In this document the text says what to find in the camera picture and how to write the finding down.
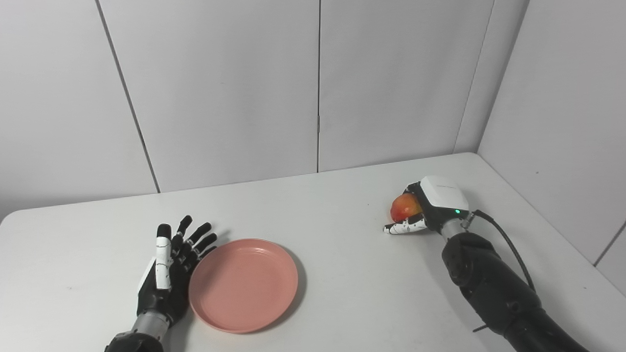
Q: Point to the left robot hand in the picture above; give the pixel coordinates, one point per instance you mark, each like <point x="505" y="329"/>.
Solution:
<point x="164" y="283"/>

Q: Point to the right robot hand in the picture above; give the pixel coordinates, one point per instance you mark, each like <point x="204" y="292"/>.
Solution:
<point x="435" y="208"/>

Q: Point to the red orange pomegranate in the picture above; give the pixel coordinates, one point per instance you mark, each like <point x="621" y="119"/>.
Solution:
<point x="403" y="208"/>

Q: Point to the pink plate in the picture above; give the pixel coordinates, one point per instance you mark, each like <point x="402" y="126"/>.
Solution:
<point x="243" y="285"/>

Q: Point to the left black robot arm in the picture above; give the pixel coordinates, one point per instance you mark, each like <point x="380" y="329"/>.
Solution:
<point x="139" y="335"/>

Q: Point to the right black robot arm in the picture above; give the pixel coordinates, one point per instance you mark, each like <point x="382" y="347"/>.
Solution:
<point x="499" y="288"/>

